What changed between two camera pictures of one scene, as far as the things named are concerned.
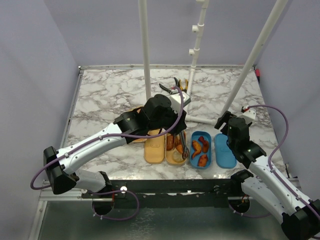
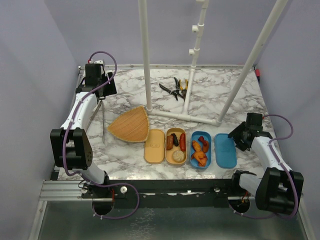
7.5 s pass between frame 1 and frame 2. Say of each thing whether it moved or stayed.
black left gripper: moved
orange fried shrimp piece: moved
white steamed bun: stayed
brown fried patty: stayed
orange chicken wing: stayed
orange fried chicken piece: stayed
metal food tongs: moved
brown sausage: stayed
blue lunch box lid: stayed
